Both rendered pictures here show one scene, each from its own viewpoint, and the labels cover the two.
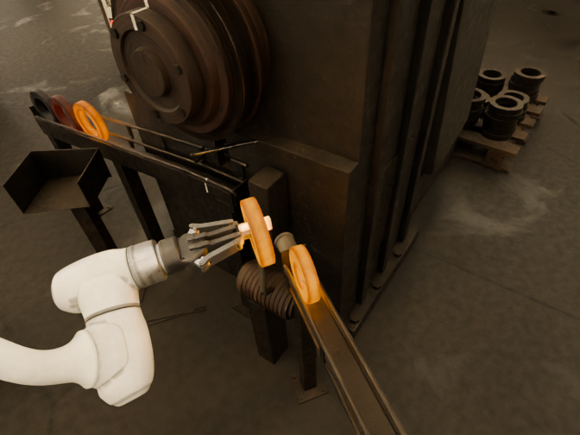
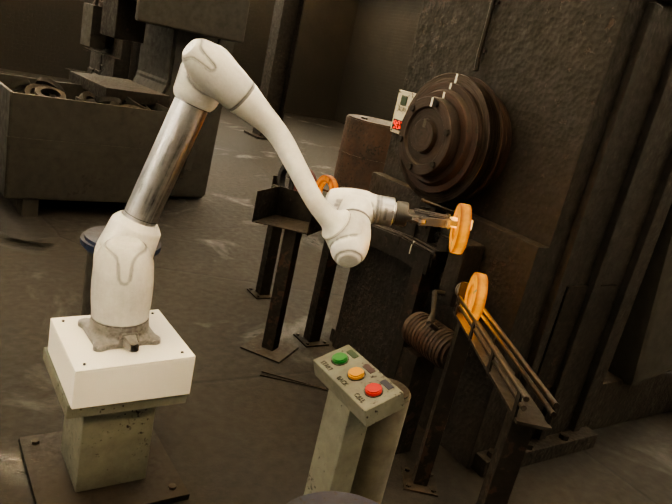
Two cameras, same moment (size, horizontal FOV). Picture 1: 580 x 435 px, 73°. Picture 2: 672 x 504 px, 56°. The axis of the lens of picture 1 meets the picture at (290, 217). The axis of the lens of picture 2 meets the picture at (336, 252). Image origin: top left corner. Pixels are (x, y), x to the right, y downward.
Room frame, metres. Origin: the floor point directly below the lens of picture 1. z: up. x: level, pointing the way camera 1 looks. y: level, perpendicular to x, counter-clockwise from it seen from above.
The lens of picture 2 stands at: (-1.30, -0.10, 1.31)
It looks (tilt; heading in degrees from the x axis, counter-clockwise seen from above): 17 degrees down; 16
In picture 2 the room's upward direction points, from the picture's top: 13 degrees clockwise
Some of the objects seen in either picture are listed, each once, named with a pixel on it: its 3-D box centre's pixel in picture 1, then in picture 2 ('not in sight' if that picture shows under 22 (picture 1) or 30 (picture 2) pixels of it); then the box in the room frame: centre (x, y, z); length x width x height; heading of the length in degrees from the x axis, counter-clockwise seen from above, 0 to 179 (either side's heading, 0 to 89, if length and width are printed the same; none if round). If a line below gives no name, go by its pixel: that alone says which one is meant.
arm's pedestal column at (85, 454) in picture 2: not in sight; (107, 426); (0.08, 0.86, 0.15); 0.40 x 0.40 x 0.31; 53
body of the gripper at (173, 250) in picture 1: (184, 250); (409, 215); (0.55, 0.23, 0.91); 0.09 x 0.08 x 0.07; 107
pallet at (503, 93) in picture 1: (444, 87); not in sight; (2.49, -1.12, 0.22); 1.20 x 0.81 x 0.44; 50
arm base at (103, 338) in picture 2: not in sight; (121, 327); (0.07, 0.84, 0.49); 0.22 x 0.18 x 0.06; 55
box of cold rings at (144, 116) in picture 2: not in sight; (78, 143); (2.22, 2.84, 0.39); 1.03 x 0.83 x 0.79; 146
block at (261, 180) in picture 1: (270, 204); (461, 272); (0.93, 0.06, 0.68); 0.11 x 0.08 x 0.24; 142
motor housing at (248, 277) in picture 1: (276, 321); (418, 390); (0.76, 0.08, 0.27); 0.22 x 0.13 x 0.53; 52
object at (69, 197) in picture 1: (92, 234); (280, 274); (1.18, 0.83, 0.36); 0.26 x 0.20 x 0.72; 87
